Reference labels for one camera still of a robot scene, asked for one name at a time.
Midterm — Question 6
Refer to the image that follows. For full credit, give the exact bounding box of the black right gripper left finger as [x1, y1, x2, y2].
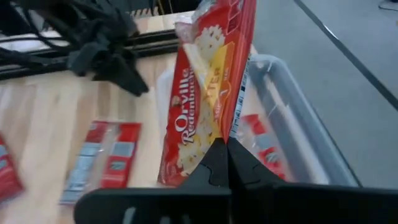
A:
[176, 138, 231, 190]

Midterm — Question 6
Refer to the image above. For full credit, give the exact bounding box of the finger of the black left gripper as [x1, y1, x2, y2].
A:
[92, 57, 126, 85]
[119, 55, 150, 97]

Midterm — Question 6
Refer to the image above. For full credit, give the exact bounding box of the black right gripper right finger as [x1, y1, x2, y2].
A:
[228, 138, 286, 190]

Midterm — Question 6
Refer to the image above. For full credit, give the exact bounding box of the red popcorn bag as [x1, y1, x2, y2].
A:
[58, 120, 143, 205]
[156, 0, 257, 188]
[233, 113, 289, 182]
[0, 133, 25, 203]

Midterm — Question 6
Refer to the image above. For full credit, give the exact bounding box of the clear plastic bin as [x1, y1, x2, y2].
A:
[154, 54, 363, 188]

